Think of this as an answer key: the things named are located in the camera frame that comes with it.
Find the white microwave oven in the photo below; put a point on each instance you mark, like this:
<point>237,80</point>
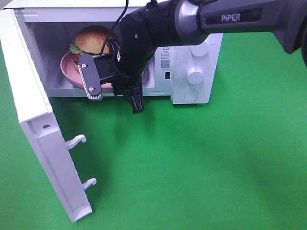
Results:
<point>35,36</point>

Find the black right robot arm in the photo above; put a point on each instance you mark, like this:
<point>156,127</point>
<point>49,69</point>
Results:
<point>189,22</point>

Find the burger with lettuce and tomato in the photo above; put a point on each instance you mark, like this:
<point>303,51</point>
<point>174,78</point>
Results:
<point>88,41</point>

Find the pink round plate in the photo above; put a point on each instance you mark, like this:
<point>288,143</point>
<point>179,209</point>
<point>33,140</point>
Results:
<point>68,69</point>

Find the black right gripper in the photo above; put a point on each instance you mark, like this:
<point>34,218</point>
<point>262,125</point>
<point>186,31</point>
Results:
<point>136,49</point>

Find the white microwave door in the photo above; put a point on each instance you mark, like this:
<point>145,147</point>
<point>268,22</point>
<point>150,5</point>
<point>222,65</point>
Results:
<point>33,103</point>

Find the upper white dial knob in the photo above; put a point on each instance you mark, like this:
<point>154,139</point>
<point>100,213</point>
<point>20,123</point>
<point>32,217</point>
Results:
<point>200,50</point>

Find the green table cloth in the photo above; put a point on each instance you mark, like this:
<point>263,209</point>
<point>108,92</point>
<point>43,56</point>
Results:
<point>238,162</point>

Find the round door release button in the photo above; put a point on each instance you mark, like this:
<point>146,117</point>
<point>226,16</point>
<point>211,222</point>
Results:
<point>191,95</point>

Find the white dial knob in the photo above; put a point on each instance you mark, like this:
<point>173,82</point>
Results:
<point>200,50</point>
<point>195,75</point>

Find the lower white dial knob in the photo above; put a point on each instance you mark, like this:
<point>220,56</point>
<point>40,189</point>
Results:
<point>195,75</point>

